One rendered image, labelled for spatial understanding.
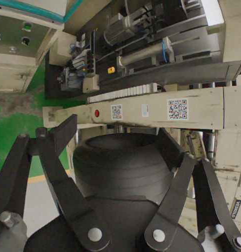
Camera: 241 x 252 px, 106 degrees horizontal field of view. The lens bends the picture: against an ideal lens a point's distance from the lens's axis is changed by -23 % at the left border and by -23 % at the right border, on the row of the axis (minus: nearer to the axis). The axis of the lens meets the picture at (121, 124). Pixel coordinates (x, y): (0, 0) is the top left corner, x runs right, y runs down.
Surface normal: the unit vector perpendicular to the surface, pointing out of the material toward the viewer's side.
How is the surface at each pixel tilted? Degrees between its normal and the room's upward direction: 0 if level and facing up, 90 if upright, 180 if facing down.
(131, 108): 90
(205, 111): 90
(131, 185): 44
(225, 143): 90
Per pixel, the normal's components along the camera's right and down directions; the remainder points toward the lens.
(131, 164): 0.03, -0.60
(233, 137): -0.66, 0.10
